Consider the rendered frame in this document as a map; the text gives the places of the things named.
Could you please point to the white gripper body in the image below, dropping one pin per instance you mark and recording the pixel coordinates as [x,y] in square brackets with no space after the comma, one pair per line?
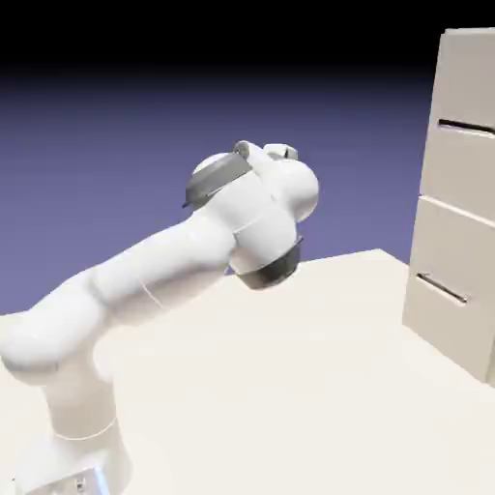
[279,148]

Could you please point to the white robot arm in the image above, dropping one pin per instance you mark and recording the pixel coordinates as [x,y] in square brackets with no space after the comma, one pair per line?
[201,247]

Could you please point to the beige drawer front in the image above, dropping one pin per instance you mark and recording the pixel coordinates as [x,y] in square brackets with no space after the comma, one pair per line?
[460,170]
[444,332]

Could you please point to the beige cabinet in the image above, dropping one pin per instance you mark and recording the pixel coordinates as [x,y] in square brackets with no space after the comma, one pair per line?
[456,239]

